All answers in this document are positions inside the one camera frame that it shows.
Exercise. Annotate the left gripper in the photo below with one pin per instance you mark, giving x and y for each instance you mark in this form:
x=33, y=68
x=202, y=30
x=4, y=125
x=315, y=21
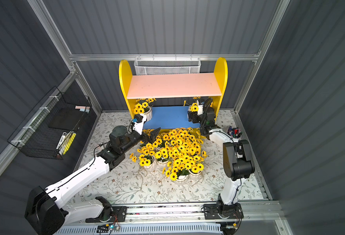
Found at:
x=144, y=135

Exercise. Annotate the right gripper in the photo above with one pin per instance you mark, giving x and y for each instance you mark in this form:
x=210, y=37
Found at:
x=194, y=115

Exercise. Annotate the shelf sunflower pot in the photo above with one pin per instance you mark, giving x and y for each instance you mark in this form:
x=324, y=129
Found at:
x=193, y=105
x=176, y=170
x=179, y=136
x=196, y=163
x=145, y=161
x=191, y=148
x=162, y=155
x=195, y=136
x=176, y=156
x=143, y=106
x=149, y=145

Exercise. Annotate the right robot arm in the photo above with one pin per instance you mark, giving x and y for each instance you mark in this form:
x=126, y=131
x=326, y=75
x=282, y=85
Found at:
x=238, y=163

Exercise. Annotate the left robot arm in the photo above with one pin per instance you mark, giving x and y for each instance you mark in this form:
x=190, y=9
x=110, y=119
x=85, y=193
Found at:
x=47, y=208

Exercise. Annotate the yellow wooden shelf unit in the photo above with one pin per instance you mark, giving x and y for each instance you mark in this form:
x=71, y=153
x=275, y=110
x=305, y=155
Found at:
x=204, y=85

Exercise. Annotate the pink bucket with pens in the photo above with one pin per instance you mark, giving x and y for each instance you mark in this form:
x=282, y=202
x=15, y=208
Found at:
x=234, y=133

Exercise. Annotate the floral patterned table mat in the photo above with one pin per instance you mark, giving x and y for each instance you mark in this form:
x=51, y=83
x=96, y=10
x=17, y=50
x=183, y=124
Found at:
x=129, y=183

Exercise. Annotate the white mesh desk tray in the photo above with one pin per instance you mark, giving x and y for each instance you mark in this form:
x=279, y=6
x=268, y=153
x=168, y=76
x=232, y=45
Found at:
x=155, y=67

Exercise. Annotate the pink sticky notes pad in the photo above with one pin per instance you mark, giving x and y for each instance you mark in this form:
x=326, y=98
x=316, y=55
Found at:
x=85, y=109

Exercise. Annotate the yellow item in basket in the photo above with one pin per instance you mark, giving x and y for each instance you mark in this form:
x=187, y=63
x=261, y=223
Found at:
x=67, y=143

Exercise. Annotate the white marker in basket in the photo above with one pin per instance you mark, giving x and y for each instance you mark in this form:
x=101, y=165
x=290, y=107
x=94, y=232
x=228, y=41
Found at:
x=61, y=140

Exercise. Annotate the green circuit board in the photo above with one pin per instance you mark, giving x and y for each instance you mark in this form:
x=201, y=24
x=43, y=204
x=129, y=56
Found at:
x=107, y=229

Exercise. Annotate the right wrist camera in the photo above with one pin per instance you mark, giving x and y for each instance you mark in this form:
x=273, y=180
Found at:
x=200, y=105

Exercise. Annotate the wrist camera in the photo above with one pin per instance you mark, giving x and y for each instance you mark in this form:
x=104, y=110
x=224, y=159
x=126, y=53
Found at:
x=138, y=122
x=200, y=105

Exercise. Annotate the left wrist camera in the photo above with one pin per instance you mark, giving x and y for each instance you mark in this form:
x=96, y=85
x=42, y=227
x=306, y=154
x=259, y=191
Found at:
x=138, y=122

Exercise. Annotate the black wire wall basket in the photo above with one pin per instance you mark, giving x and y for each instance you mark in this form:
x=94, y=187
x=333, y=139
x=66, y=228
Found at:
x=39, y=137

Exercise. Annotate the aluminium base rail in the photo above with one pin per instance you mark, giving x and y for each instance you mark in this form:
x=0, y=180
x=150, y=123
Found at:
x=186, y=217

